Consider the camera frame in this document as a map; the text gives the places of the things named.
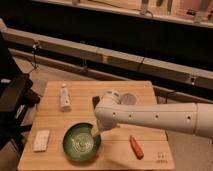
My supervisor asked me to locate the green ceramic bowl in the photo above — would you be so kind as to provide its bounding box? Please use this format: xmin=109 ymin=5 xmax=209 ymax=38
xmin=63 ymin=123 xmax=101 ymax=162

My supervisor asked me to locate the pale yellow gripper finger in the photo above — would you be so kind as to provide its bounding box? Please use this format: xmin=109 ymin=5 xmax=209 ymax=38
xmin=91 ymin=125 xmax=100 ymax=137

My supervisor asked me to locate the white sponge block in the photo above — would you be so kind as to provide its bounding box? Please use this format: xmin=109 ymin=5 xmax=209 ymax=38
xmin=33 ymin=130 xmax=50 ymax=152

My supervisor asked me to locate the wooden folding table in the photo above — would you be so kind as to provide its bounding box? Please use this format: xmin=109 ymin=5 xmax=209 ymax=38
xmin=18 ymin=81 xmax=174 ymax=171

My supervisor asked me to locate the black rectangular block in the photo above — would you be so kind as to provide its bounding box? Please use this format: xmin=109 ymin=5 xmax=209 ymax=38
xmin=92 ymin=96 xmax=100 ymax=109

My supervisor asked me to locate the white tube bottle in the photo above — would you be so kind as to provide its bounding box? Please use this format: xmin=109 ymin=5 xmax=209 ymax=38
xmin=60 ymin=84 xmax=71 ymax=112

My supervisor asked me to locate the black cable on wall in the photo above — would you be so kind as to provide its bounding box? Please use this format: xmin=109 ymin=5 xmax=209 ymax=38
xmin=28 ymin=40 xmax=41 ymax=75

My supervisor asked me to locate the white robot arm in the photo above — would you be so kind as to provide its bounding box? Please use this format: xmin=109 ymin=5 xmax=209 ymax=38
xmin=91 ymin=90 xmax=213 ymax=139

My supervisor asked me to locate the black equipment stand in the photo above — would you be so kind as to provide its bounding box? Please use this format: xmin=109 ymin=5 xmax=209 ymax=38
xmin=0 ymin=32 xmax=40 ymax=153

